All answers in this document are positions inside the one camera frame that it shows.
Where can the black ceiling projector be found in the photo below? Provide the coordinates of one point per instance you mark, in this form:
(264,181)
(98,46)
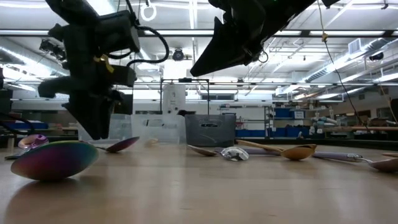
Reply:
(51,48)

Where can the clear plastic bin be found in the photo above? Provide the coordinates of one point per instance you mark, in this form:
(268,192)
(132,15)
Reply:
(158,130)
(121,127)

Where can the white machine cabinet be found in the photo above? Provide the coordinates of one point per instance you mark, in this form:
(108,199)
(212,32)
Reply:
(174,99)

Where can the dark purple long spoon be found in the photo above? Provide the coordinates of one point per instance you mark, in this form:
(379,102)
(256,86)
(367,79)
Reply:
(124,144)

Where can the silver ventilation duct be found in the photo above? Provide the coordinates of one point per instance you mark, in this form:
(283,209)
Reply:
(357,46)

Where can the wooden beam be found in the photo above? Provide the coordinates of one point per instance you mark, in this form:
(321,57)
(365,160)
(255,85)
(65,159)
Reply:
(357,128)

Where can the blue box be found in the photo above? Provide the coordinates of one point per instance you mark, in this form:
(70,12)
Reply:
(40,125)

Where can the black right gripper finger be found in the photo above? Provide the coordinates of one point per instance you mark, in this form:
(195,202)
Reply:
(224,53)

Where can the small pink iridescent spoon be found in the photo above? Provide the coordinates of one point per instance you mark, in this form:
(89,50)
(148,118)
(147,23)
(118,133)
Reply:
(32,141)

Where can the shelf with blue bins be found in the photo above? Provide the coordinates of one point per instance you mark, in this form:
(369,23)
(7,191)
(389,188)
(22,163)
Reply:
(283,112)

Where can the dark grey plastic bin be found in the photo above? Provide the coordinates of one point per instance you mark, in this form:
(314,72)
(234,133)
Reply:
(211,132)

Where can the person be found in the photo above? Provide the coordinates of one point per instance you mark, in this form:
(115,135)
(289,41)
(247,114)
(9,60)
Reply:
(186,113)

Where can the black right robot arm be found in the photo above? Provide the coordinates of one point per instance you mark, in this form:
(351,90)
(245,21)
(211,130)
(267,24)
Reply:
(292,7)

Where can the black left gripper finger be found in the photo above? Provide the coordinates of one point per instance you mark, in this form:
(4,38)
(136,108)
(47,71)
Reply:
(90,118)
(108,112)

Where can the black ceiling camera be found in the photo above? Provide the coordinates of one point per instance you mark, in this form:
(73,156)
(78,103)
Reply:
(178,55)

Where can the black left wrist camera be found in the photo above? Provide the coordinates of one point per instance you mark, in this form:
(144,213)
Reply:
(118,31)

